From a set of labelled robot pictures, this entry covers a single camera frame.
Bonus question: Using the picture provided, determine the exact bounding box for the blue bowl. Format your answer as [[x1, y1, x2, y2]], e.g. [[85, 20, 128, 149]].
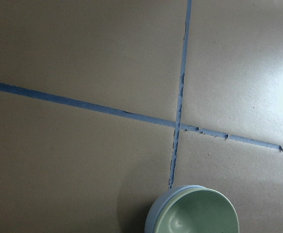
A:
[[144, 185, 205, 233]]

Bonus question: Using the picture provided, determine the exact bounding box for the green bowl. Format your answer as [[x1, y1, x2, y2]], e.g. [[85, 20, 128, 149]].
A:
[[155, 188, 239, 233]]

